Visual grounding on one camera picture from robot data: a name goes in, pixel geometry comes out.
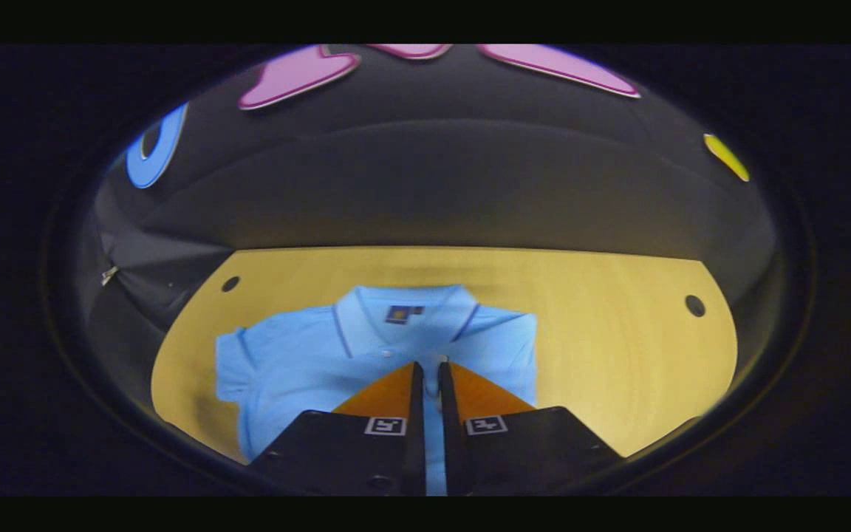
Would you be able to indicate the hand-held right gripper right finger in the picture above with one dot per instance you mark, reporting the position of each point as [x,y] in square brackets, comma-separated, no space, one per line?
[451,443]

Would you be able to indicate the light blue T-shirt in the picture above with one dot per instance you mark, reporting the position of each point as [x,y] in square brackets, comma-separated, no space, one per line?
[292,362]

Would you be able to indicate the small metal clip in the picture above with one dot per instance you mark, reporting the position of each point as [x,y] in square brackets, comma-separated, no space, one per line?
[109,275]

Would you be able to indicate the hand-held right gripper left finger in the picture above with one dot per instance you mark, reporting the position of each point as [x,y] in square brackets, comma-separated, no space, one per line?
[418,443]

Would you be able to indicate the black backdrop cloth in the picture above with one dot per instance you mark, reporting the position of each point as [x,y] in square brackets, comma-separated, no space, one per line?
[425,170]

